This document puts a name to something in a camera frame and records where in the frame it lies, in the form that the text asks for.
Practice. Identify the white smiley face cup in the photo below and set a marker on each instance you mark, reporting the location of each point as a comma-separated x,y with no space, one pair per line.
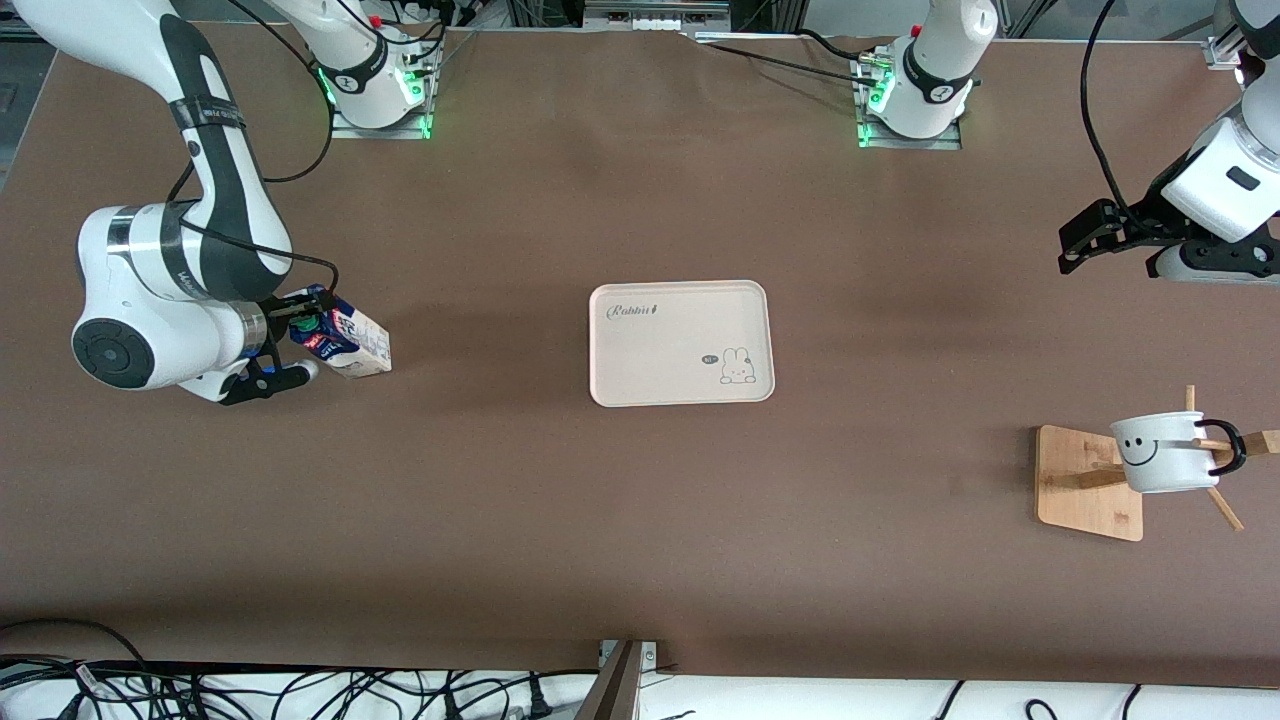
1165,470

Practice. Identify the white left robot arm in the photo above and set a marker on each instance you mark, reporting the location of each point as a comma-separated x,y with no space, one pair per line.
935,60

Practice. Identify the wooden mug stand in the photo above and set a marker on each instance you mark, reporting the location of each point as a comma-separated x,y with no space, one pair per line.
1085,500

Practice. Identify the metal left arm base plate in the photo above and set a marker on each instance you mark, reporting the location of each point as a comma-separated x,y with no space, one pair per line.
950,142

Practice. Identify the silver equipment box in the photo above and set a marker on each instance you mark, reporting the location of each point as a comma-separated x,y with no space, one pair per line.
650,18

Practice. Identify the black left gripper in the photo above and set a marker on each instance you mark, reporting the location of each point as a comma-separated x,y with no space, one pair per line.
1143,218

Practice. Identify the blue white milk carton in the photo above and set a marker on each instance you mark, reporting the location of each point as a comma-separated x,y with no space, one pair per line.
360,345

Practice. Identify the beige rabbit print tray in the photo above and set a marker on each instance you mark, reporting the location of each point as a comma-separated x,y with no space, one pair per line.
680,345

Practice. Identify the aluminium frame profile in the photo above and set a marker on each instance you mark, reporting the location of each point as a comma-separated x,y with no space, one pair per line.
1222,50

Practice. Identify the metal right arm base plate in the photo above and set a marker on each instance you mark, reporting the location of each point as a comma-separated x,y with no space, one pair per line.
345,130

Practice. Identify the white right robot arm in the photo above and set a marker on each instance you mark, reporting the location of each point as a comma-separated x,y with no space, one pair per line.
150,250

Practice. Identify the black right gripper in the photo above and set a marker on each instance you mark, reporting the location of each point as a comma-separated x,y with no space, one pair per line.
277,312

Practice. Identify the metal table bracket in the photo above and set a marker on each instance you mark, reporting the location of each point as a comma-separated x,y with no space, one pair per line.
620,690

